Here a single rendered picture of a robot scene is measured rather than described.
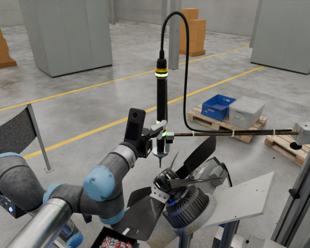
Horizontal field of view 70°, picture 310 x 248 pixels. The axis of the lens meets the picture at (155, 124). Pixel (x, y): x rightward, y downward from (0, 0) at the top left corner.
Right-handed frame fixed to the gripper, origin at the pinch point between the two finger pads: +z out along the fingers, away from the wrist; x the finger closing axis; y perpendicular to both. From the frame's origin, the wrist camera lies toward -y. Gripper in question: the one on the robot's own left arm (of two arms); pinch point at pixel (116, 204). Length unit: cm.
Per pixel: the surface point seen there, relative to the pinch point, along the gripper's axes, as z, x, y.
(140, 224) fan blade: 11.4, -0.3, -12.6
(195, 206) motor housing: 37.2, 1.3, -2.6
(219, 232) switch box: 57, 33, 8
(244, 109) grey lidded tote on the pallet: 174, 46, 238
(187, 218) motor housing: 33.4, 6.9, -4.3
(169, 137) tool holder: 24.3, -36.3, -1.7
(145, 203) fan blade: 13.6, -0.7, -0.9
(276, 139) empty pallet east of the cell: 215, 82, 206
